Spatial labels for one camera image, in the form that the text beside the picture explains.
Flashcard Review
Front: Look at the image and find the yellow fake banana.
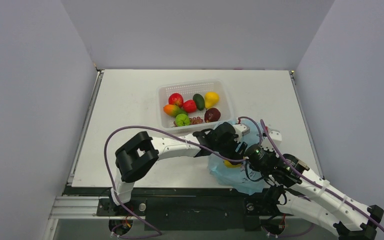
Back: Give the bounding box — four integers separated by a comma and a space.
223, 160, 242, 169

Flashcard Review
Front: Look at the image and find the light blue plastic bag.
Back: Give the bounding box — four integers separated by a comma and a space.
207, 118, 270, 195

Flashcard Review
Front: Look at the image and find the green fake apple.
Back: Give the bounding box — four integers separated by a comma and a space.
174, 113, 191, 127

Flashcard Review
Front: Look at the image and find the orange green fake mango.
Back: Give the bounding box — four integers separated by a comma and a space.
163, 104, 187, 118

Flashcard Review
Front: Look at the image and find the red yellow fake apple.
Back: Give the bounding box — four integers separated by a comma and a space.
168, 93, 184, 108

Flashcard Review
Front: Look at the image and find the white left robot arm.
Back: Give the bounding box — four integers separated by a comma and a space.
109, 122, 250, 215

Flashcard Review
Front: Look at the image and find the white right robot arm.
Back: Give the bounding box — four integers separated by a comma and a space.
244, 144, 384, 240

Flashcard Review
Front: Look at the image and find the dark red fake fruit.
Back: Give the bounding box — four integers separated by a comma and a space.
204, 107, 221, 123

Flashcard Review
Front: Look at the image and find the red fake grape bunch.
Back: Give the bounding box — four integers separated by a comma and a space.
173, 117, 204, 127

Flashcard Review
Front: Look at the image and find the yellow fake pear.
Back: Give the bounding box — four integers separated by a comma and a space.
204, 91, 220, 109

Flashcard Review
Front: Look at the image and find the red fake strawberry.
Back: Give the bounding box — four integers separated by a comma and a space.
182, 99, 197, 114

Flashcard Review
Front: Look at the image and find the dark green fake avocado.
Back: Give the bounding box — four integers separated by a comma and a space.
192, 93, 206, 111

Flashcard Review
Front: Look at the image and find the white perforated plastic basket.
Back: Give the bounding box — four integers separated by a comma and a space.
156, 79, 234, 133

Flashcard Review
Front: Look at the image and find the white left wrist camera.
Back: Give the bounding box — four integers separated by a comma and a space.
233, 123, 251, 137

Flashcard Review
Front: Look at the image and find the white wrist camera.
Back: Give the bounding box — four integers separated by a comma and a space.
233, 123, 251, 137
261, 128, 282, 152

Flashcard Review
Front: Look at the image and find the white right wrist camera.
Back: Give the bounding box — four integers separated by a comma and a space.
261, 128, 282, 152

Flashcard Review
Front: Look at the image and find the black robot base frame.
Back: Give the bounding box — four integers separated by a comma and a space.
62, 186, 286, 234

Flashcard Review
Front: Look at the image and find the metal table edge rail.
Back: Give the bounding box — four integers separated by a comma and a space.
289, 70, 299, 99

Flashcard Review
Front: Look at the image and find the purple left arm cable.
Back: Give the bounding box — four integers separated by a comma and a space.
103, 116, 264, 240

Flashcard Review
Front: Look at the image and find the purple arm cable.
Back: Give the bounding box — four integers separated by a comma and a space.
103, 116, 264, 240
259, 119, 384, 240

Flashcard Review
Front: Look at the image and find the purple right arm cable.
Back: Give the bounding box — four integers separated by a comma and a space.
259, 119, 384, 240

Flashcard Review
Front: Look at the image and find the left metal table rail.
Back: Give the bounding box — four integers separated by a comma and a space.
66, 69, 105, 186

